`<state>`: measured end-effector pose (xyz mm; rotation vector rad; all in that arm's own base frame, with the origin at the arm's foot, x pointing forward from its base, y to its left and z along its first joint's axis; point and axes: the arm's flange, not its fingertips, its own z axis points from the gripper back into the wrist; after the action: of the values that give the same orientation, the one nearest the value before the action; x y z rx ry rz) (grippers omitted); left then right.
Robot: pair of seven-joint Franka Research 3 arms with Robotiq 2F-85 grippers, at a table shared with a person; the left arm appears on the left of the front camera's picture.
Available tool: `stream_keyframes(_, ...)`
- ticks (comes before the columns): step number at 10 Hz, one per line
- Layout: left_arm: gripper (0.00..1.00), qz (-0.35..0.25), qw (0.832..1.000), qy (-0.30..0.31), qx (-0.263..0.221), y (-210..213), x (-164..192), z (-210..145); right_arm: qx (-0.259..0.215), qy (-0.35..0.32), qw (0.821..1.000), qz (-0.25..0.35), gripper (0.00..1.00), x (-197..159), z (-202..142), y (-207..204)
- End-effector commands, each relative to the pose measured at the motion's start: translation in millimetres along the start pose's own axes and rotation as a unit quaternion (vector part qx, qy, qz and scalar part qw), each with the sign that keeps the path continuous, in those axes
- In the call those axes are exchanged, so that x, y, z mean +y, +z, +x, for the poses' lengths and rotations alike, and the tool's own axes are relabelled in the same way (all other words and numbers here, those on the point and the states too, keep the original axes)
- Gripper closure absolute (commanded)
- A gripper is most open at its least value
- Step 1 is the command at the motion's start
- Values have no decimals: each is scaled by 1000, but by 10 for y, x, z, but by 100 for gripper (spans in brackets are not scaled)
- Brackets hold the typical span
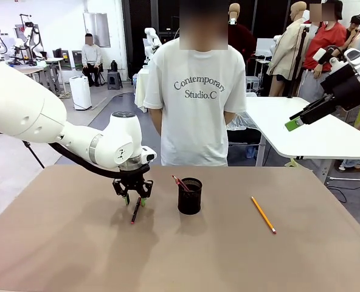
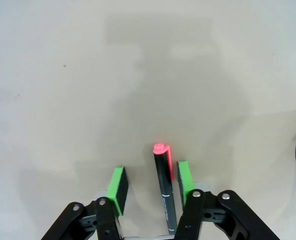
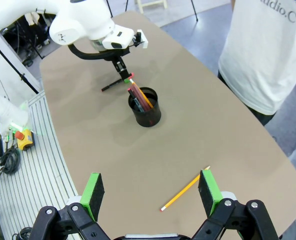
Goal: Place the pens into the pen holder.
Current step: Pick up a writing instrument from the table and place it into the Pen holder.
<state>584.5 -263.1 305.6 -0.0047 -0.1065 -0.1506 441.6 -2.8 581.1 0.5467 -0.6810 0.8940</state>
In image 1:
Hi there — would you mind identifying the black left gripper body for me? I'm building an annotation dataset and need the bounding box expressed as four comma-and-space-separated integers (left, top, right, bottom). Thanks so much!
120, 165, 151, 193

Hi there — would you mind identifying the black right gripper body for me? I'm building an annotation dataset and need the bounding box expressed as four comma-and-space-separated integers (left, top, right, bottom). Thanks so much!
319, 62, 360, 112

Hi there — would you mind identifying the black pen with red ends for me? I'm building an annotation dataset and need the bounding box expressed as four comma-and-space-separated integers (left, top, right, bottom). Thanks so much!
130, 196, 142, 225

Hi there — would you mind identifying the red pencil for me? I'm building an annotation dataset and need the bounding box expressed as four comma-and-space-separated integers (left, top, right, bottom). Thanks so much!
171, 175, 192, 193

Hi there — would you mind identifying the yellow pencil with pink eraser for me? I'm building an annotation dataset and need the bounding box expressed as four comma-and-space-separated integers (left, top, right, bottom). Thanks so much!
251, 196, 277, 235

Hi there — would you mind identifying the person's right forearm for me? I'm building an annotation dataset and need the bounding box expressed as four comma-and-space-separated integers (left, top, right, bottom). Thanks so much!
150, 108, 163, 137

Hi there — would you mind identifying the black mesh pen holder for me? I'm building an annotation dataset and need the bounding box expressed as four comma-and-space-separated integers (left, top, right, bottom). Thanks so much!
177, 177, 203, 215

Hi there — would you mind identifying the person in red shirt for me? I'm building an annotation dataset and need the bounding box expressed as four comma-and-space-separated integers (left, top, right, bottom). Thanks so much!
301, 0, 348, 104

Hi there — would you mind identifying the mannequin in beige coat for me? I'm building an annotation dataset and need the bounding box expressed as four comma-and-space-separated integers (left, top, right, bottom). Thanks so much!
266, 1, 310, 97

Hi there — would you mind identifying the person with black hair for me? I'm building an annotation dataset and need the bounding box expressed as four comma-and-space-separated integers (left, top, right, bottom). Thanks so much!
341, 15, 360, 58

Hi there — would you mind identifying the person in white t-shirt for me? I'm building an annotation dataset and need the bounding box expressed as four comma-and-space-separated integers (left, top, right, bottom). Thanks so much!
142, 0, 247, 167

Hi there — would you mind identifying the black stand leg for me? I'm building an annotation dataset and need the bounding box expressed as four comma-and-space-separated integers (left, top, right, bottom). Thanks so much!
23, 141, 46, 169

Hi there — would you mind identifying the table with white cloth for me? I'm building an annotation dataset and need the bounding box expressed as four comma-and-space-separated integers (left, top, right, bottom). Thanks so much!
134, 68, 156, 113

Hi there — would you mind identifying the mannequin in dark red top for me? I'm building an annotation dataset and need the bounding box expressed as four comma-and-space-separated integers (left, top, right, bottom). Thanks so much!
227, 2, 257, 64

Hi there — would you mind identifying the white air purifier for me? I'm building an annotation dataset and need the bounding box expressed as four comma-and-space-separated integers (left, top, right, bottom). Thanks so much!
69, 76, 92, 111

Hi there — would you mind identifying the black plastic stool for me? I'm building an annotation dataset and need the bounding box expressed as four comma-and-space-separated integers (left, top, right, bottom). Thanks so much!
107, 70, 123, 91

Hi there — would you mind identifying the person in light sweatshirt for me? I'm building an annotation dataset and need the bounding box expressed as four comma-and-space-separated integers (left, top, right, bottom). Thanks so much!
81, 33, 103, 88

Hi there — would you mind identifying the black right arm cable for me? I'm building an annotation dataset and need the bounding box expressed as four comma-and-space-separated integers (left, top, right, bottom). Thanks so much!
327, 44, 348, 61

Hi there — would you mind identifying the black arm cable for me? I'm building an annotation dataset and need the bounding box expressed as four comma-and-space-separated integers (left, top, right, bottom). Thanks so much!
327, 44, 348, 61
0, 130, 153, 181

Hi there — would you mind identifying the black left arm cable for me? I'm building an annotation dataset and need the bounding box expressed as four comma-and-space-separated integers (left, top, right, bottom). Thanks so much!
0, 130, 153, 181

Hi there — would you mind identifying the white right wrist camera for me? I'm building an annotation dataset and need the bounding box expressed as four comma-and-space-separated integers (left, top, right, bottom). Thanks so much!
313, 47, 341, 64

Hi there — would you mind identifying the silver wall panel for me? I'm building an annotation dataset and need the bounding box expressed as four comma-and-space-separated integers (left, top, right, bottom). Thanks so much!
83, 12, 111, 48

